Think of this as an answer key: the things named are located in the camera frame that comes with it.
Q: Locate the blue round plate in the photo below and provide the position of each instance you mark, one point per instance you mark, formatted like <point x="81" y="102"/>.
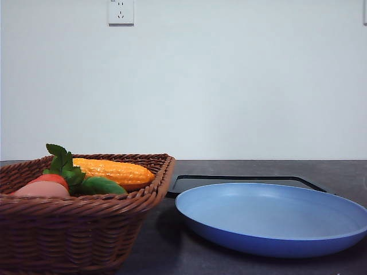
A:
<point x="268" y="220"/>

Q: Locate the brown egg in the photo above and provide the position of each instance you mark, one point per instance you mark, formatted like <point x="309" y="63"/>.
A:
<point x="44" y="189"/>

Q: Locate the brown wicker basket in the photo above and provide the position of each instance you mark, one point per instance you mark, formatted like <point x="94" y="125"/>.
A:
<point x="91" y="234"/>

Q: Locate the black rectangular tray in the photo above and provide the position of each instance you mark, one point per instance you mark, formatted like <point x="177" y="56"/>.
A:
<point x="188" y="183"/>

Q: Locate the yellow plastic corn cob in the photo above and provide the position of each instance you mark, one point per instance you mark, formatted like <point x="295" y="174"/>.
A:
<point x="130" y="175"/>

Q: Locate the green plastic pepper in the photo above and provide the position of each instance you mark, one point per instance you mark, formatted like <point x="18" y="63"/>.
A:
<point x="99" y="186"/>

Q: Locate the red plastic carrot with leaves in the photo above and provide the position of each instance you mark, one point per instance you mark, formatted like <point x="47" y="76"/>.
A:
<point x="62" y="171"/>

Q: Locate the white wall power socket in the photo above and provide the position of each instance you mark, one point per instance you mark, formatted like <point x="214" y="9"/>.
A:
<point x="121" y="13"/>

